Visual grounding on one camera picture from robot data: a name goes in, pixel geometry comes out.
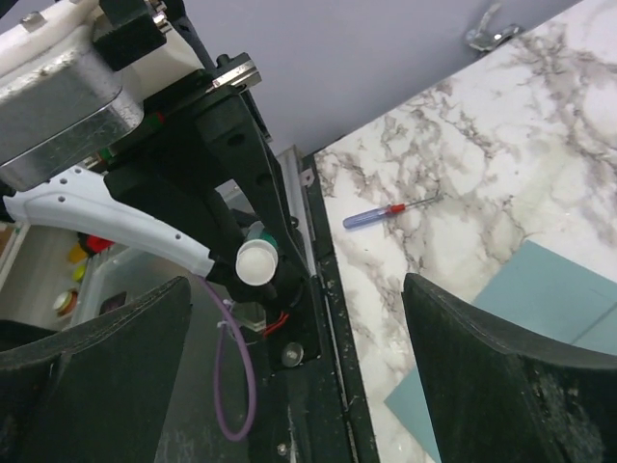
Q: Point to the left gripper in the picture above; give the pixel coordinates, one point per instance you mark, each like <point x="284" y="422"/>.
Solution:
<point x="197" y="133"/>

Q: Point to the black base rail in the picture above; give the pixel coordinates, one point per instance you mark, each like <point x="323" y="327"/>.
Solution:
<point x="311" y="403"/>

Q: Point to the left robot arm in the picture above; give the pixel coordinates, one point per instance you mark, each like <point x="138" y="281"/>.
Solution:
<point x="78" y="199"/>

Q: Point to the green glue tube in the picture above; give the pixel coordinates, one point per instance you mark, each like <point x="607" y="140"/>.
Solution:
<point x="258" y="257"/>

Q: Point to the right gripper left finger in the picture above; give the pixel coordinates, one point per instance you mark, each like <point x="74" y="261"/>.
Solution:
<point x="96" y="392"/>

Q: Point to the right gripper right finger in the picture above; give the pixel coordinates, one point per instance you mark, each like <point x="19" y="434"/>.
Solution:
<point x="497" y="392"/>

